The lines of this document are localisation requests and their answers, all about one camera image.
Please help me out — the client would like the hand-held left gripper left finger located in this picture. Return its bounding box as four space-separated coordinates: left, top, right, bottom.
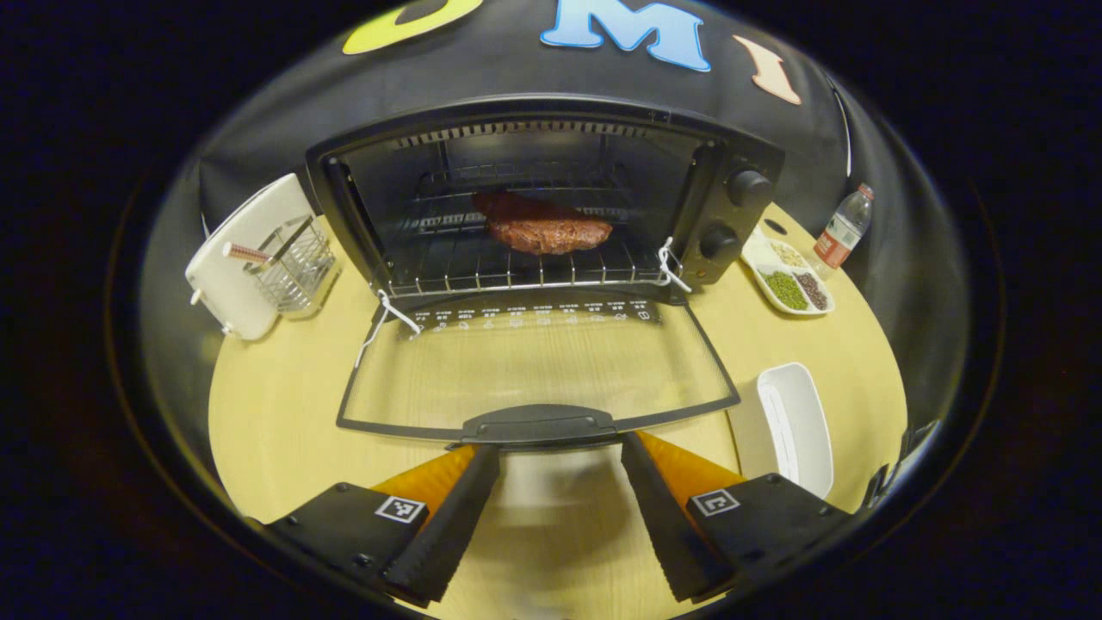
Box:
263 443 502 608

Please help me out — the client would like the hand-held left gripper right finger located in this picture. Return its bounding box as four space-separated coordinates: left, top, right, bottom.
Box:
620 431 862 604

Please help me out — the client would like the brown meat steak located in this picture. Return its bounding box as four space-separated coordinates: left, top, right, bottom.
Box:
472 191 614 256

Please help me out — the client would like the black electric oven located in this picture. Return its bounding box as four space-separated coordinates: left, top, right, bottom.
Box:
304 93 786 450

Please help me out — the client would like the white rectangular tray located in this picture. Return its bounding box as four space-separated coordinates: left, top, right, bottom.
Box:
727 362 836 500

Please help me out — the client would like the white divided bean plate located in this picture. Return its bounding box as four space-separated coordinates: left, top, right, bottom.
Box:
740 234 836 317

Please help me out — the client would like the clear plastic water bottle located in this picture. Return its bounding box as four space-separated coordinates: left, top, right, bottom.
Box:
812 183 876 278

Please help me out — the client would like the clear glass jar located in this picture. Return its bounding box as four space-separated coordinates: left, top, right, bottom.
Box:
245 214 341 315

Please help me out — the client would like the white toaster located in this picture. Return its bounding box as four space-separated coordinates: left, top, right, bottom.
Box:
185 172 324 342

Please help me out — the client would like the white cable tie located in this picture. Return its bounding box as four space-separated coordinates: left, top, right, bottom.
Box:
654 238 694 294
355 289 424 369

